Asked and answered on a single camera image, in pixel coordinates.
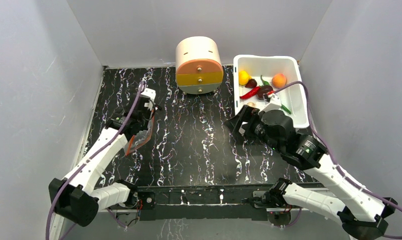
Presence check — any small dark red fruit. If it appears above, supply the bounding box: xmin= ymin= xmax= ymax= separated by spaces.
xmin=245 ymin=78 xmax=258 ymax=89

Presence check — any round three-drawer cabinet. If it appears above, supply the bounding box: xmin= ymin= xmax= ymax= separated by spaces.
xmin=175 ymin=36 xmax=224 ymax=95

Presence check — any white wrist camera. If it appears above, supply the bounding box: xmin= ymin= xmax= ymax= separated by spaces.
xmin=261 ymin=93 xmax=282 ymax=112
xmin=139 ymin=88 xmax=156 ymax=111

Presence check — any white plastic bin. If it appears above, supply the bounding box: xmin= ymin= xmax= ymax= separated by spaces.
xmin=233 ymin=54 xmax=310 ymax=129

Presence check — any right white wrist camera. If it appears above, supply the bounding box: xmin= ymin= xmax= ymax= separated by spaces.
xmin=261 ymin=93 xmax=282 ymax=112

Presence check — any clear zip bag orange zipper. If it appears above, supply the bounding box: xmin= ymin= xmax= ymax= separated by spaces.
xmin=123 ymin=115 xmax=155 ymax=156

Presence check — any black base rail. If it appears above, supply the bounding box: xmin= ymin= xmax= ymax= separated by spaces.
xmin=134 ymin=183 xmax=328 ymax=222

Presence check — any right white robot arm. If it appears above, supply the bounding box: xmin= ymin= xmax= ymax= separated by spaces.
xmin=225 ymin=105 xmax=396 ymax=240

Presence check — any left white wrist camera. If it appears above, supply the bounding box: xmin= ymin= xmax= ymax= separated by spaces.
xmin=139 ymin=88 xmax=156 ymax=111

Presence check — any dark purple plum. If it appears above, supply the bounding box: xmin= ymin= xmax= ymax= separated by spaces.
xmin=256 ymin=84 xmax=274 ymax=101

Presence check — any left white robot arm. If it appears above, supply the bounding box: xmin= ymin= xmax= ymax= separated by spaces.
xmin=48 ymin=95 xmax=157 ymax=227

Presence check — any orange peach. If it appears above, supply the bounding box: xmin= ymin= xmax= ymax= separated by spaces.
xmin=271 ymin=73 xmax=287 ymax=89

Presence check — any red chili pepper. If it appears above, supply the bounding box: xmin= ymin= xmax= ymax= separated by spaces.
xmin=239 ymin=86 xmax=261 ymax=100

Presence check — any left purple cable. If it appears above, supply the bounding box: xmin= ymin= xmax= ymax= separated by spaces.
xmin=45 ymin=81 xmax=147 ymax=240

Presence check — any yellow lemon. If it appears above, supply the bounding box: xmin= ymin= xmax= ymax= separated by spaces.
xmin=238 ymin=70 xmax=251 ymax=86

